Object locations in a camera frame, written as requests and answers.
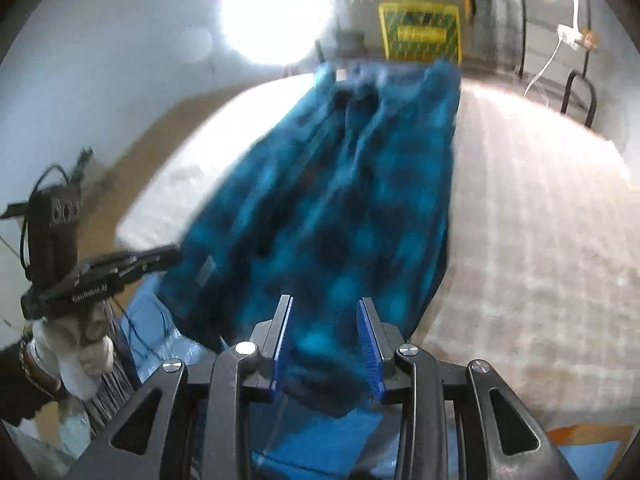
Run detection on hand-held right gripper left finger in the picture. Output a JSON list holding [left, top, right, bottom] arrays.
[[65, 295, 296, 480]]

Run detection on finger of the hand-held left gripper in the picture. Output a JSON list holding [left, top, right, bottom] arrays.
[[79, 243, 184, 284]]

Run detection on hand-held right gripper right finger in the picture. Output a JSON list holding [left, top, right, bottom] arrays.
[[355, 297, 581, 480]]

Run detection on blue plaid fleece garment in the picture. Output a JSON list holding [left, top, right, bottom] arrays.
[[155, 57, 464, 421]]

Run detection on black metal clothes rack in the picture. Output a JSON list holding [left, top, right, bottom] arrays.
[[515, 0, 601, 131]]

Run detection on person's left hand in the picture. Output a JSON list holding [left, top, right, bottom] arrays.
[[25, 304, 116, 402]]

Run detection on blue plastic sheet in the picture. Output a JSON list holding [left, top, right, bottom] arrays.
[[122, 285, 638, 480]]

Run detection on person's leg in striped pants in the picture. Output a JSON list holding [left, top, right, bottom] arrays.
[[84, 310, 147, 442]]

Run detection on white checked blanket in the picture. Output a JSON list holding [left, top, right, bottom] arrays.
[[115, 72, 640, 432]]

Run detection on bright round lamp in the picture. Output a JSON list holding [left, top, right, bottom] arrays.
[[219, 0, 335, 67]]

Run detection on yellow green woven bag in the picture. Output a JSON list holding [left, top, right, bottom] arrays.
[[377, 0, 464, 67]]

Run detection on hanging grey garment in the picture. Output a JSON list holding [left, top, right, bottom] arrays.
[[472, 0, 524, 75]]

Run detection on white clip lamp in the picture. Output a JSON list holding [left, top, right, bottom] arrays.
[[522, 0, 601, 107]]

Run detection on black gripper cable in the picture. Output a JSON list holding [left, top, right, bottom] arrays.
[[19, 164, 72, 273]]

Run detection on black cables on floor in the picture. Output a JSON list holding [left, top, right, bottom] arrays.
[[117, 295, 171, 367]]

